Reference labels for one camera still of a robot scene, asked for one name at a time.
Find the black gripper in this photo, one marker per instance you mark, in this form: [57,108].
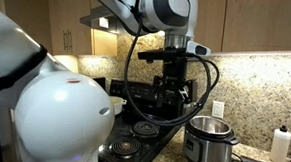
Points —
[174,76]

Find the black electric stove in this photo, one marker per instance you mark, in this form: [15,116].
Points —
[121,130]

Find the silver electric pressure cooker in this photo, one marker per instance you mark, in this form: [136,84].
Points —
[208,154]

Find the white wall outlet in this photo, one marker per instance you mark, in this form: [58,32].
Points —
[218,109]

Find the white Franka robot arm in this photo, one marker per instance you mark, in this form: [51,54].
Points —
[60,120]

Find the white bottle black cap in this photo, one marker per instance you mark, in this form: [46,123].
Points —
[279,148]

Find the grey range hood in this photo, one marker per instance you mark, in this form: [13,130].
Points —
[95,20]

